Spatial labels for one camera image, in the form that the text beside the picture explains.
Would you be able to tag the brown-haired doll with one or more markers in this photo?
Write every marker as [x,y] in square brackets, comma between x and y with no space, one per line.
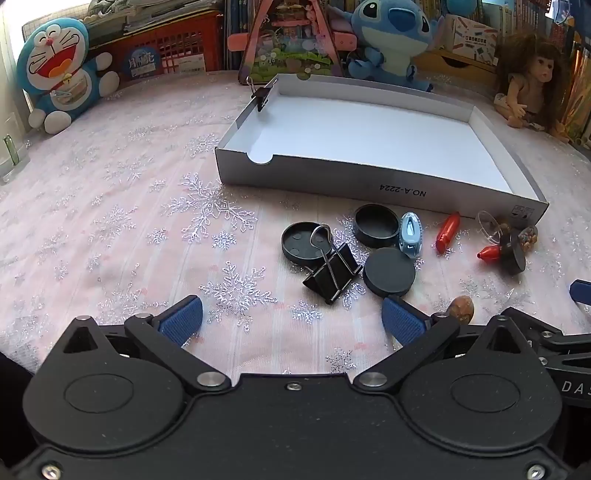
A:
[535,78]

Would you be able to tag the wooden drawer box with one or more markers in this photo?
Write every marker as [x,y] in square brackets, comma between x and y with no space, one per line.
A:
[455,64]

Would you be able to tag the clear plastic dome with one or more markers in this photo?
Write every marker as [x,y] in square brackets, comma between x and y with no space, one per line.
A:
[488,224]

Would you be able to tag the pink triangular toy box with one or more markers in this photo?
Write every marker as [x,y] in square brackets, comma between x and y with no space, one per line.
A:
[291,50]

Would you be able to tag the blue plush ball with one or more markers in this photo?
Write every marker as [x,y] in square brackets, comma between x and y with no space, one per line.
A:
[461,5]

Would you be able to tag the blue and white cat plush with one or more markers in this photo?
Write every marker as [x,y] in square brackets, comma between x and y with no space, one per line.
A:
[55,60]

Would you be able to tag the white cardboard box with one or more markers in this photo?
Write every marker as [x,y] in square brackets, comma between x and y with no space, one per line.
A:
[369,138]

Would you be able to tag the brown nut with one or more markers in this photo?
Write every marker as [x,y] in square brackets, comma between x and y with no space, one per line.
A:
[461,309]

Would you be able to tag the upright glossy picture books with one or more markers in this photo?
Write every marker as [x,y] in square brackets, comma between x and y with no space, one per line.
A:
[579,92]

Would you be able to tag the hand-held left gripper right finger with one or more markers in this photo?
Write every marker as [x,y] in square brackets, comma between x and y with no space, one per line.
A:
[404,323]

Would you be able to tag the black round lid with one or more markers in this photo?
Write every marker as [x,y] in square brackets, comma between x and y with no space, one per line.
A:
[298,242]
[376,226]
[513,254]
[389,272]

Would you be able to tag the small black binder clip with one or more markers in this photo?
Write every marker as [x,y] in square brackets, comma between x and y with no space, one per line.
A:
[261,94]

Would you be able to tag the large black binder clip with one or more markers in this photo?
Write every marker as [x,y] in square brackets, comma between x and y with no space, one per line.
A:
[330,272]

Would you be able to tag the pink snowflake tablecloth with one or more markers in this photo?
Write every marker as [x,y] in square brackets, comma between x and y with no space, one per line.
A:
[115,207]

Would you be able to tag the stack of papers and books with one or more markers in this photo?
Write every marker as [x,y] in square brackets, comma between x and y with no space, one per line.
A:
[138,18]

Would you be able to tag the row of upright books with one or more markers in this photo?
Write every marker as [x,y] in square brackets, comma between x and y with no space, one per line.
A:
[526,18]

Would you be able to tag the red plastic crate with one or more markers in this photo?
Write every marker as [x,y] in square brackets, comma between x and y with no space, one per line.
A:
[175,50]

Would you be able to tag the blue alien plush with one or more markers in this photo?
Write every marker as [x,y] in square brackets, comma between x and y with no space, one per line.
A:
[392,37]

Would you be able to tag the blue correction tape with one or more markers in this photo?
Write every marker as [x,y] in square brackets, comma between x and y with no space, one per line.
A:
[409,233]

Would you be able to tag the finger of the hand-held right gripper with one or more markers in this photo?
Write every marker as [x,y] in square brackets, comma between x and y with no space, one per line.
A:
[581,291]
[549,339]

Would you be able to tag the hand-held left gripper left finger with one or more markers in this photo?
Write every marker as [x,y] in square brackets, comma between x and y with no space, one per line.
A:
[182,319]

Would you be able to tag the white box with pencil print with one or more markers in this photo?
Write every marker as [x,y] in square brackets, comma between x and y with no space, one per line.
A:
[471,37]

